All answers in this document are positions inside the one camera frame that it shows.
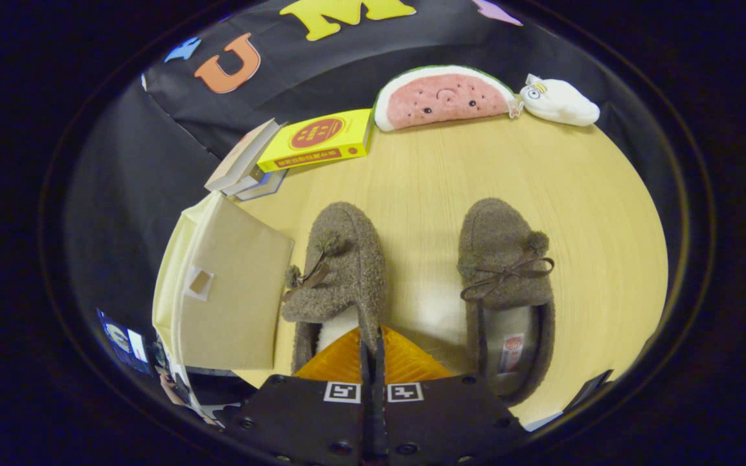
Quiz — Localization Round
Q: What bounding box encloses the blue book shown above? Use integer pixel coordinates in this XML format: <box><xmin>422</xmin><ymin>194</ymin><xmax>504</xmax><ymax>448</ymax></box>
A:
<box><xmin>237</xmin><ymin>170</ymin><xmax>289</xmax><ymax>202</ymax></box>

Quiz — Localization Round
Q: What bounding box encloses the yellow book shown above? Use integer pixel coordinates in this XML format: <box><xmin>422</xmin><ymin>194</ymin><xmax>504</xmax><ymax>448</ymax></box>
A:
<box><xmin>257</xmin><ymin>109</ymin><xmax>374</xmax><ymax>173</ymax></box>

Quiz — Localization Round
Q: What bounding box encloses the brown fuzzy shoe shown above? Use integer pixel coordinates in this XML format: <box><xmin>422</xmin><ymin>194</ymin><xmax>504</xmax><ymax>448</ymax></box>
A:
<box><xmin>457</xmin><ymin>197</ymin><xmax>556</xmax><ymax>407</ymax></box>
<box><xmin>281</xmin><ymin>201</ymin><xmax>387</xmax><ymax>376</ymax></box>

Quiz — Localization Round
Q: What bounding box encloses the black backdrop cloth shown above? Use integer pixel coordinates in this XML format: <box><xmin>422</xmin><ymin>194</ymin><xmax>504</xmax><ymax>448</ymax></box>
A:
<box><xmin>65</xmin><ymin>0</ymin><xmax>678</xmax><ymax>337</ymax></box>

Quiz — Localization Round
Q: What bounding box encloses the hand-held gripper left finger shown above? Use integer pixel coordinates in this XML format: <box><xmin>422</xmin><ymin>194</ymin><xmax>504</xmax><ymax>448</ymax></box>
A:
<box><xmin>224</xmin><ymin>327</ymin><xmax>374</xmax><ymax>466</ymax></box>

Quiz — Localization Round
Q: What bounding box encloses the small black bracket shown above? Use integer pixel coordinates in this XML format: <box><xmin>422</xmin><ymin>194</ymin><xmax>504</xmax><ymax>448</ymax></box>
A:
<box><xmin>564</xmin><ymin>369</ymin><xmax>615</xmax><ymax>412</ymax></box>

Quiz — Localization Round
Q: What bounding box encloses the blue printed packet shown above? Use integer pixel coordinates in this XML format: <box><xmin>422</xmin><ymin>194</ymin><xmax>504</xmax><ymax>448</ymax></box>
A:
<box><xmin>96</xmin><ymin>308</ymin><xmax>153</xmax><ymax>375</ymax></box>

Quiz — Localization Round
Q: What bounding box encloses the watermelon slice plush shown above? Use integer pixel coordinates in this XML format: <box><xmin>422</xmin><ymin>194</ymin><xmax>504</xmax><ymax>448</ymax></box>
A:
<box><xmin>373</xmin><ymin>65</ymin><xmax>521</xmax><ymax>133</ymax></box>

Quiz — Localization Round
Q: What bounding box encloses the white plush toy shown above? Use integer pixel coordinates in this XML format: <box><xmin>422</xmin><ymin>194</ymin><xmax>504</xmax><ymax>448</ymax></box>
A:
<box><xmin>519</xmin><ymin>74</ymin><xmax>600</xmax><ymax>127</ymax></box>

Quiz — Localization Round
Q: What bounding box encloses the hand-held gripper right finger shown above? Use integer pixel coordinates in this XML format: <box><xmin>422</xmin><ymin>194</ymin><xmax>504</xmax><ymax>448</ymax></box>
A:
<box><xmin>373</xmin><ymin>326</ymin><xmax>529</xmax><ymax>466</ymax></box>

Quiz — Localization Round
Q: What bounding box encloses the cream fabric storage box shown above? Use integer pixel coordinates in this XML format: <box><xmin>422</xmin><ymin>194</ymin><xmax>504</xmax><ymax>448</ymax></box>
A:
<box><xmin>152</xmin><ymin>191</ymin><xmax>296</xmax><ymax>383</ymax></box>

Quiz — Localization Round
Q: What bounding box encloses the grey book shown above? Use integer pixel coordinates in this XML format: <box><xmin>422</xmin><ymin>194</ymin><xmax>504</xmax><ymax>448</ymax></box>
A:
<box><xmin>224</xmin><ymin>165</ymin><xmax>269</xmax><ymax>197</ymax></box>

